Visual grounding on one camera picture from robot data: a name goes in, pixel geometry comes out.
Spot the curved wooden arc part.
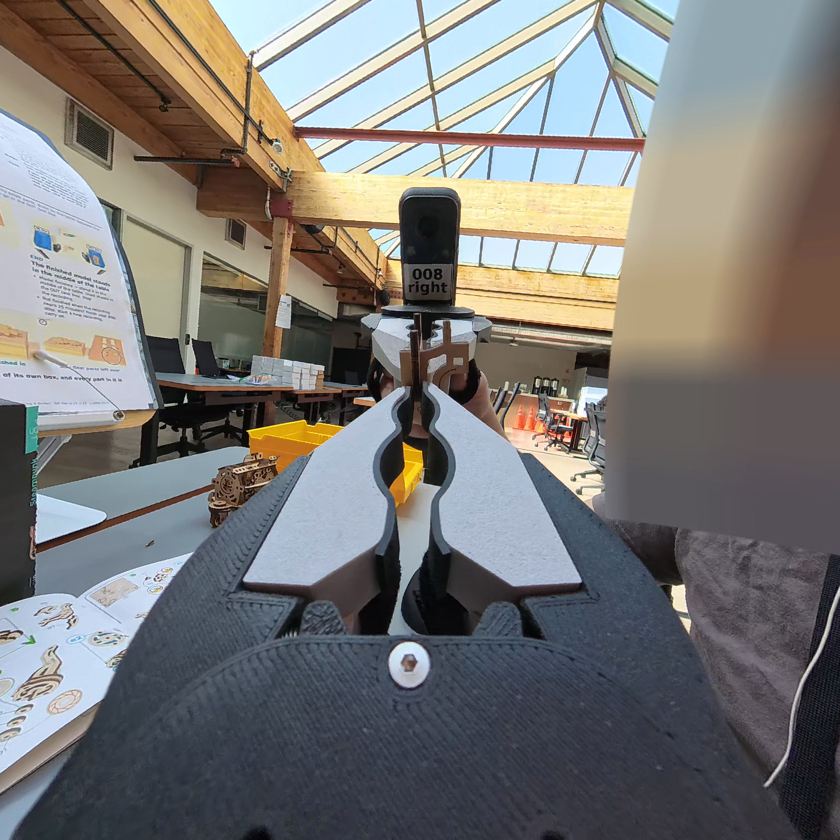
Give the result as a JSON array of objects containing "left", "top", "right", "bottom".
[{"left": 423, "top": 325, "right": 471, "bottom": 396}]

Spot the black shoulder strap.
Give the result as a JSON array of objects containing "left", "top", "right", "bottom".
[{"left": 777, "top": 574, "right": 840, "bottom": 828}]

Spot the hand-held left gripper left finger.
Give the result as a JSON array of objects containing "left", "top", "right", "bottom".
[{"left": 243, "top": 386, "right": 403, "bottom": 636}]

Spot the wooden support post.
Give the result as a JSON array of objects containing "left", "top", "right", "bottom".
[{"left": 262, "top": 217, "right": 295, "bottom": 427}]

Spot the white printed instruction sheet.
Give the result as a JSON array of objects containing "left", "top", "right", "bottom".
[{"left": 0, "top": 108, "right": 161, "bottom": 416}]

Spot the black model kit box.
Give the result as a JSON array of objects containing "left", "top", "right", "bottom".
[{"left": 0, "top": 399, "right": 40, "bottom": 608}]

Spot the thin white cord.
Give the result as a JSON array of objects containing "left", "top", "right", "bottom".
[{"left": 763, "top": 583, "right": 840, "bottom": 788}]

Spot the large wall air vent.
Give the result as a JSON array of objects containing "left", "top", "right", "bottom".
[{"left": 64, "top": 98, "right": 114, "bottom": 170}]

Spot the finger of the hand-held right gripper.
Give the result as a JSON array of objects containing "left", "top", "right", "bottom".
[
  {"left": 425, "top": 319, "right": 479, "bottom": 395},
  {"left": 369, "top": 318, "right": 422, "bottom": 395}
]

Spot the stack of white boxes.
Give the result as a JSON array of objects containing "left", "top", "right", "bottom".
[{"left": 251, "top": 354, "right": 326, "bottom": 392}]

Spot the white rounded base plate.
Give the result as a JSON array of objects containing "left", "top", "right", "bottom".
[{"left": 36, "top": 493, "right": 108, "bottom": 544}]

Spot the person's right hand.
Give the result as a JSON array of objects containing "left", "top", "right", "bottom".
[{"left": 472, "top": 369, "right": 513, "bottom": 442}]

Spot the wood-edged office desk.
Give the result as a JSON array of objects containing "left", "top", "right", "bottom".
[
  {"left": 289, "top": 381, "right": 370, "bottom": 426},
  {"left": 139, "top": 371, "right": 296, "bottom": 463}
]

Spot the instruction sheet on stand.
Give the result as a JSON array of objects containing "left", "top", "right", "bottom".
[{"left": 0, "top": 217, "right": 165, "bottom": 460}]

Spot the yellow plastic bin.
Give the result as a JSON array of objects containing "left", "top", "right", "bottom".
[{"left": 248, "top": 420, "right": 424, "bottom": 506}]

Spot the open instruction booklet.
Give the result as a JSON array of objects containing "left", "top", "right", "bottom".
[{"left": 0, "top": 553, "right": 194, "bottom": 795}]

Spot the wooden model vehicle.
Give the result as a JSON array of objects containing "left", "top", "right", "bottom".
[{"left": 207, "top": 451, "right": 280, "bottom": 529}]

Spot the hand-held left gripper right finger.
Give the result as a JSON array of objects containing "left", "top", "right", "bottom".
[{"left": 424, "top": 382, "right": 584, "bottom": 636}]

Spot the red steel beam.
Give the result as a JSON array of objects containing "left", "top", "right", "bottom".
[{"left": 294, "top": 126, "right": 647, "bottom": 154}]

